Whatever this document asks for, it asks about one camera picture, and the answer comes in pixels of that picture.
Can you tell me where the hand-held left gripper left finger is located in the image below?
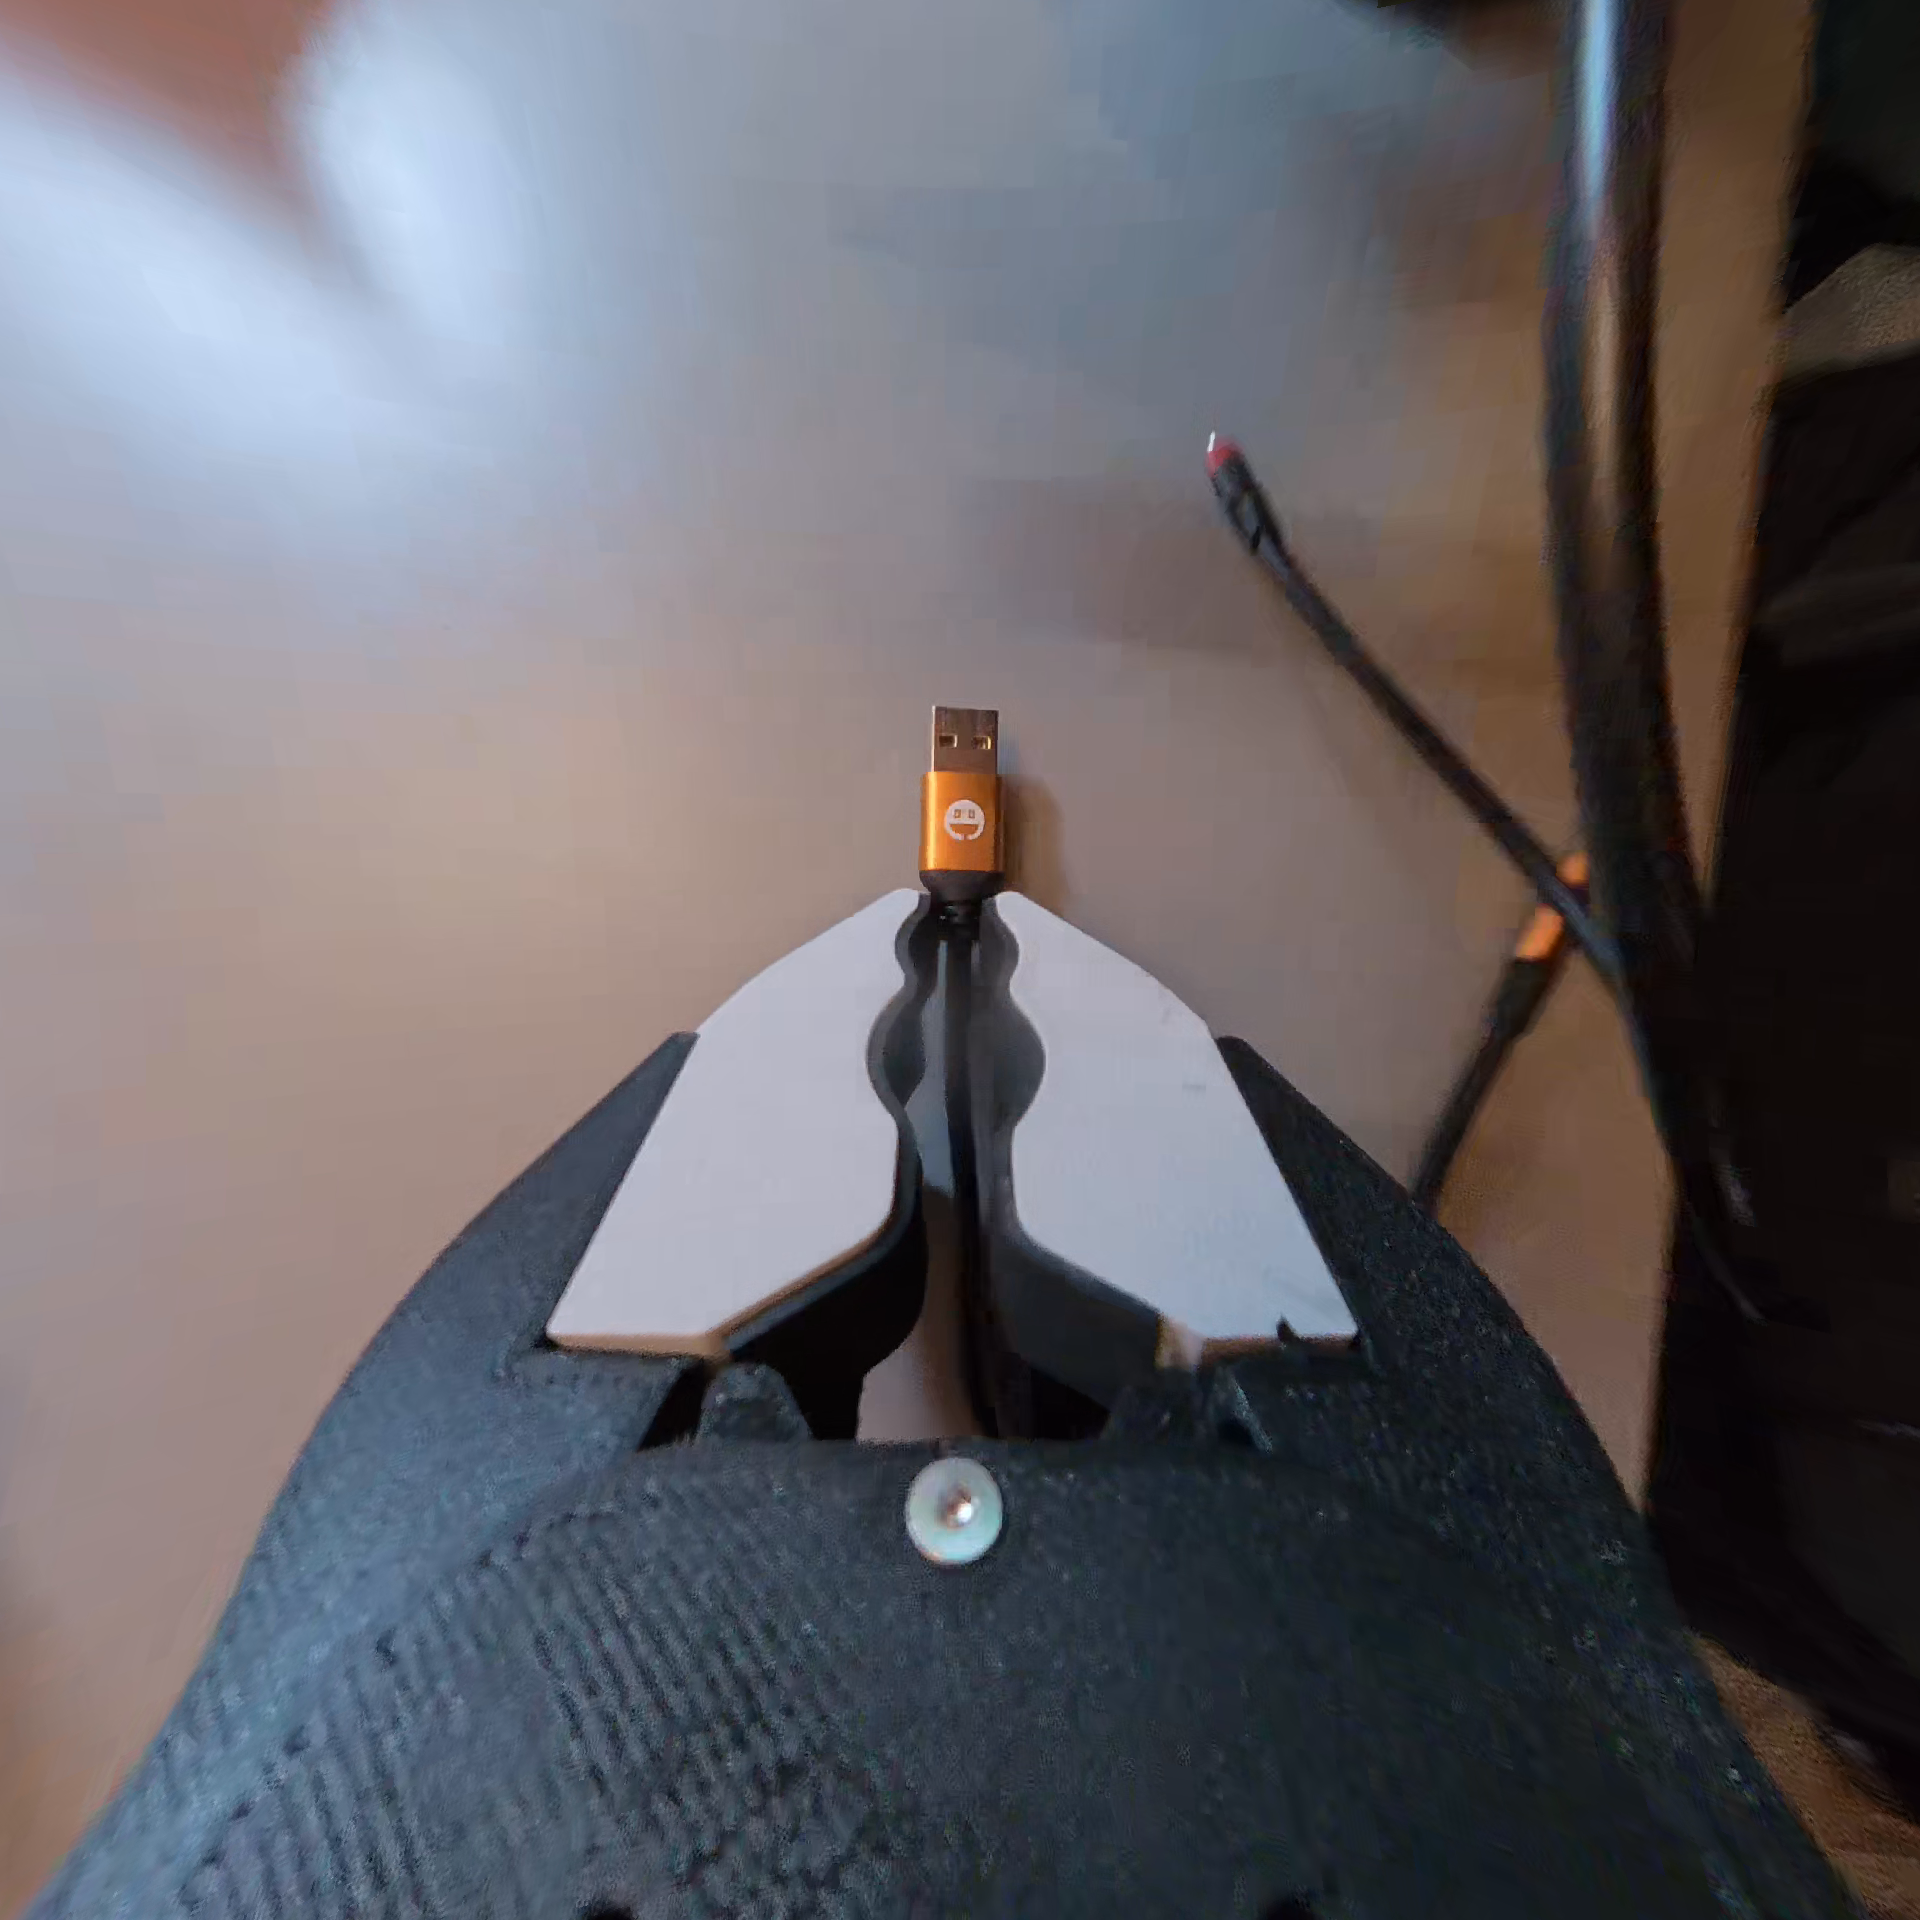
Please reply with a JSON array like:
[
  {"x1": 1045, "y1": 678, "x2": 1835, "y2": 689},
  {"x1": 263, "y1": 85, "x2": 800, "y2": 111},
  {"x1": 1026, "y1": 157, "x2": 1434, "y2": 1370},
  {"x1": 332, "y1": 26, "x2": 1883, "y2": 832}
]
[{"x1": 544, "y1": 889, "x2": 928, "y2": 1440}]

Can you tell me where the black cable with orange plugs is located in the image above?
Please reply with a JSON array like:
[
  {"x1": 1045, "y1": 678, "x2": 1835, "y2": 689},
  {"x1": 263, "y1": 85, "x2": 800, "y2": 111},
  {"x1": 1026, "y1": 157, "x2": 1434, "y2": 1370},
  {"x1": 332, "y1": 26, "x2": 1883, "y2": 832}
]
[{"x1": 902, "y1": 704, "x2": 1595, "y2": 1440}]

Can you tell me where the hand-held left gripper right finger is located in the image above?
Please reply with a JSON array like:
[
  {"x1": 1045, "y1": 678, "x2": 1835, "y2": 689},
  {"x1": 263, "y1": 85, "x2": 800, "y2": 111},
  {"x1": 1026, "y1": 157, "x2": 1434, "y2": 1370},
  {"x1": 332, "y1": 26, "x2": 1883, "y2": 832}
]
[{"x1": 983, "y1": 889, "x2": 1363, "y2": 1432}]

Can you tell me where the black cable with red plugs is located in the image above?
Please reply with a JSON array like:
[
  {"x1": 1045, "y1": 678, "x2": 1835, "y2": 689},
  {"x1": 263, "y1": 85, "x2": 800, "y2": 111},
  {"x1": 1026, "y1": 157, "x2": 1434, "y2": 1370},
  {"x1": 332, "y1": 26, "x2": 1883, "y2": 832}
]
[{"x1": 1205, "y1": 0, "x2": 1772, "y2": 1320}]

